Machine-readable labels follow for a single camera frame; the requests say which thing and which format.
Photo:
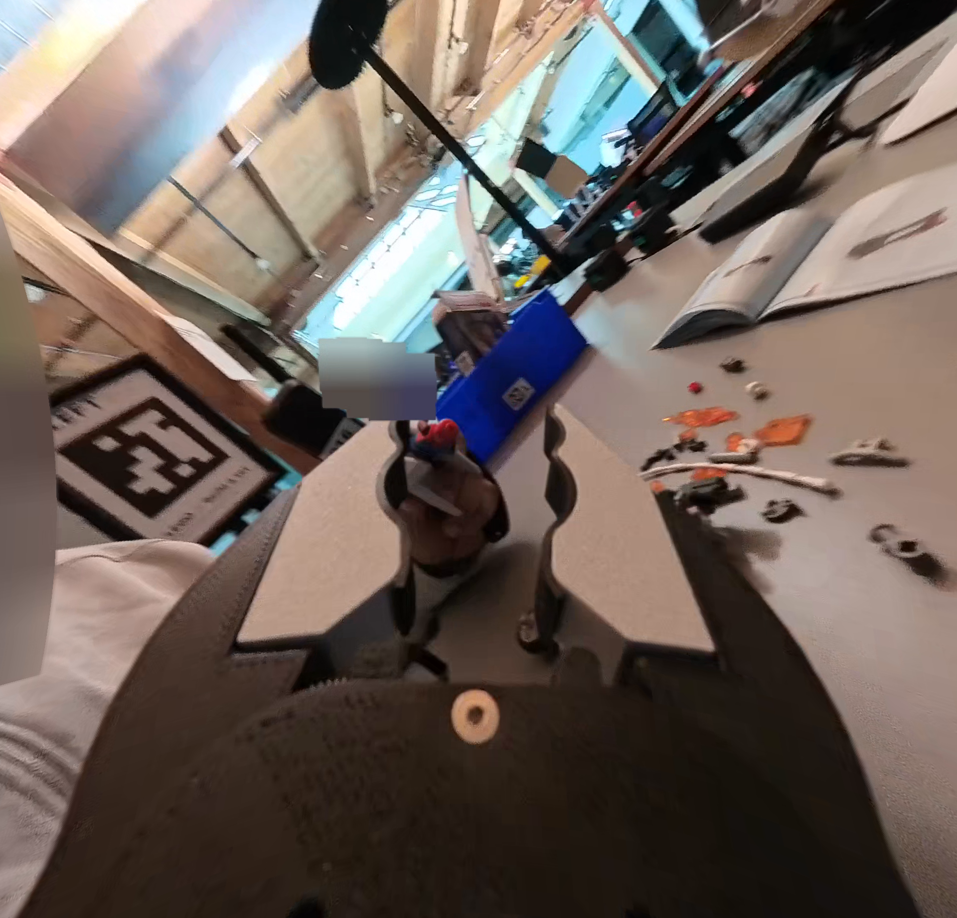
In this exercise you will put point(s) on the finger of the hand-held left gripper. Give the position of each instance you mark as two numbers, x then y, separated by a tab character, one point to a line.
430	486

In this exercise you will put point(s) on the small white lego piece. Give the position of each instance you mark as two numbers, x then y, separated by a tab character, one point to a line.
758	391

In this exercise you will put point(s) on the red blue lego minifigure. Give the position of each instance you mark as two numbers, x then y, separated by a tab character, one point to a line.
439	432

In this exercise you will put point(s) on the framed tag sign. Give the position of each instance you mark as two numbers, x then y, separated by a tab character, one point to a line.
142	454

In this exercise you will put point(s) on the large orange lego flame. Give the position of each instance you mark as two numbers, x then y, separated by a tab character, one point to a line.
703	417

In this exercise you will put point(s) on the dark grey lego plate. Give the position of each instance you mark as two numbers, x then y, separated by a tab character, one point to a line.
905	548

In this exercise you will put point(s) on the black floor lamp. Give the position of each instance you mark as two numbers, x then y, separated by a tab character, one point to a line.
348	28

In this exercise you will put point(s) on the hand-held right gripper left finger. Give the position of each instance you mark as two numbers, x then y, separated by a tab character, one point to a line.
321	559

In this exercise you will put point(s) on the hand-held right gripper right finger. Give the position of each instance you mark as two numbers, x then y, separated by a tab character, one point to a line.
620	559

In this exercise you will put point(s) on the white tablet stand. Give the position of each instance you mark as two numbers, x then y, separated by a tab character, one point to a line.
755	200

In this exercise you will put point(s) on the orange printed lego tile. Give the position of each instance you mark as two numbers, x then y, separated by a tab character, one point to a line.
785	430

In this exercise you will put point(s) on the small black lego piece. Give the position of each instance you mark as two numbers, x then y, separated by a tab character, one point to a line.
733	366

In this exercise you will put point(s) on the grey lego pin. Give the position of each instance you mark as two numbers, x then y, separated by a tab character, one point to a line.
733	457

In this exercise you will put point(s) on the black lego claw piece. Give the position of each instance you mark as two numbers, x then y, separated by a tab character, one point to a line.
659	458
691	446

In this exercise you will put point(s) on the person's left hand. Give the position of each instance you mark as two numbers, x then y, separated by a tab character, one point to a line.
463	533

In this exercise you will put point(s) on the open instruction booklet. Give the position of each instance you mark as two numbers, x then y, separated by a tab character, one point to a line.
890	252

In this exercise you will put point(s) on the dark lego set box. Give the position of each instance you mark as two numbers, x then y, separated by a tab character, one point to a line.
463	327

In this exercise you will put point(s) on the wooden post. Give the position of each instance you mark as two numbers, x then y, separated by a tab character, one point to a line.
112	297

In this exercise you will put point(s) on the blue plastic bin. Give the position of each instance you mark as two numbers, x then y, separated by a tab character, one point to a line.
523	364

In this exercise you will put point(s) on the black battery box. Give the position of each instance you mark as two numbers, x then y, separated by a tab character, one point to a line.
605	269

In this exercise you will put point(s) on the light grey lego bracket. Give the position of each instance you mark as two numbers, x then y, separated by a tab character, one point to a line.
867	454

